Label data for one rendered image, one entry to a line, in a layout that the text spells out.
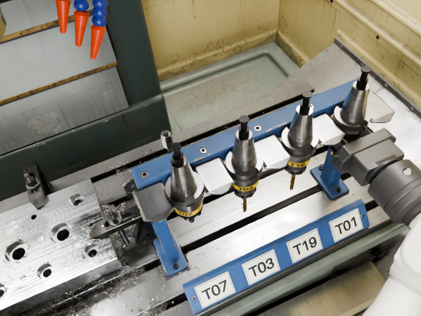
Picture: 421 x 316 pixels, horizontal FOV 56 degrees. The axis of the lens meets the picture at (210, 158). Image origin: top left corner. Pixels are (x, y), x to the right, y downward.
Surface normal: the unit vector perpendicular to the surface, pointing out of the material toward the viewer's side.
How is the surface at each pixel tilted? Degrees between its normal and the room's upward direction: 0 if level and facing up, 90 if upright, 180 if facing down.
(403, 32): 90
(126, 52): 90
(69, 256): 0
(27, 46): 90
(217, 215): 0
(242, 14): 90
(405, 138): 24
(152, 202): 0
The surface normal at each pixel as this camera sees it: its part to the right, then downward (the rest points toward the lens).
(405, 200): -0.68, -0.18
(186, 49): 0.42, 0.70
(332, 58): -0.43, -0.41
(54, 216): -0.07, -0.61
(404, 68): -0.90, 0.37
